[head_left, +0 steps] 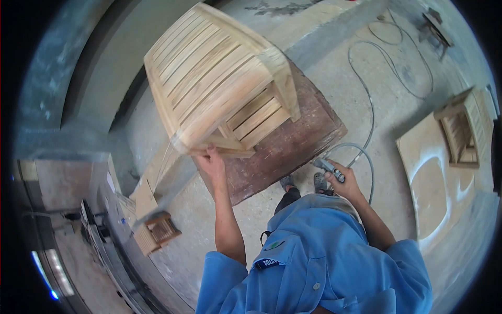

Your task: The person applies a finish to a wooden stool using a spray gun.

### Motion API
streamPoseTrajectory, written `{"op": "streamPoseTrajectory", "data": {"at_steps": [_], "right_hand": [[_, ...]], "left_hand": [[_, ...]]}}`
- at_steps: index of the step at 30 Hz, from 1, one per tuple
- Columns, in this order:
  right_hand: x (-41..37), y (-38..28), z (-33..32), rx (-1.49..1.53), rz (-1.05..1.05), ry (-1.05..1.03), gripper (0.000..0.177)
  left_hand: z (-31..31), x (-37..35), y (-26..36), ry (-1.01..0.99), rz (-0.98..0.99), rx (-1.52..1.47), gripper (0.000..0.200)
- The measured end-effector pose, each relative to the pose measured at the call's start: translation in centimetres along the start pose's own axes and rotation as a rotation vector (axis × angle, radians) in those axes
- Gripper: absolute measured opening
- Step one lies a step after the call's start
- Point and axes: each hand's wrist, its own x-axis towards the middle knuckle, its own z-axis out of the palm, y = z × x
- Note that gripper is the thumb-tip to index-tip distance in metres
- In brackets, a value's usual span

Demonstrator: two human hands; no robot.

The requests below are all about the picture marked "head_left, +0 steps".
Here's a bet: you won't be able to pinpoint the person's right hand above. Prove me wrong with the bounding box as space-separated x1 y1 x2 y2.
323 159 364 201

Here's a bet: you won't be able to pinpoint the person's left hand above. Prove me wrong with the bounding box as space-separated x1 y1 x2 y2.
192 145 228 192

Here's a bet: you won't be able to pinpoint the person's left fingers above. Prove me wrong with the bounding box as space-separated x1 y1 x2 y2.
192 145 217 165

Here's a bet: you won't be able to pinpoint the person's right fingers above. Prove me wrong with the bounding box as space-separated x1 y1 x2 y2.
323 159 347 191

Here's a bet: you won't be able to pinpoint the grey pneumatic hand tool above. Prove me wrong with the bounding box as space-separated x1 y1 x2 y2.
312 157 346 183

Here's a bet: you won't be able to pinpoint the large slatted wooden chair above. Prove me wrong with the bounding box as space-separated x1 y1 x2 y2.
144 2 302 159

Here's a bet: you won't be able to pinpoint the person's legs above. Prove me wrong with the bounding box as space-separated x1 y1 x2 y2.
274 172 335 214

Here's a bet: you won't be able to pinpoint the dark red wooden workbench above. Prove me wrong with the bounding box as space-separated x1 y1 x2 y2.
195 61 348 206

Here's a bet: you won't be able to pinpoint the person's body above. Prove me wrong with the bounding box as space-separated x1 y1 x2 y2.
195 193 433 314

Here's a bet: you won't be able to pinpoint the small slatted wooden chair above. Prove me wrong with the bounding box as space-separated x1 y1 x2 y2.
133 211 182 257

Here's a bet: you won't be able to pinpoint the pale wooden board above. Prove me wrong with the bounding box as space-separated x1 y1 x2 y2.
395 112 477 242

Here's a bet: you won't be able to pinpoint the grey air hose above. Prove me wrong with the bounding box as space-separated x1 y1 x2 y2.
322 39 434 205

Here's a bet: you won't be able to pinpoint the thin grey cable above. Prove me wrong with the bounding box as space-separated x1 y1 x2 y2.
367 9 404 46

